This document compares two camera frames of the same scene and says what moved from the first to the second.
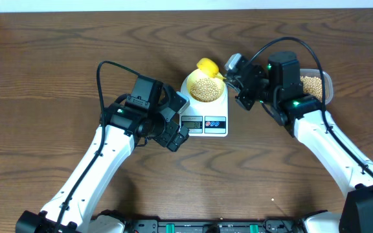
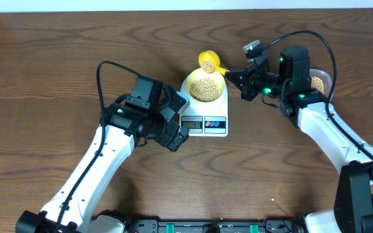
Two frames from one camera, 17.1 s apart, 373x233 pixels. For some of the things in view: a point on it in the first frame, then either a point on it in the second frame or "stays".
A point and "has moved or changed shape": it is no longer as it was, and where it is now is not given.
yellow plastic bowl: (203, 88) stays
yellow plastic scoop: (210, 68) has moved or changed shape
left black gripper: (171, 127) stays
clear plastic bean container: (311, 81) stays
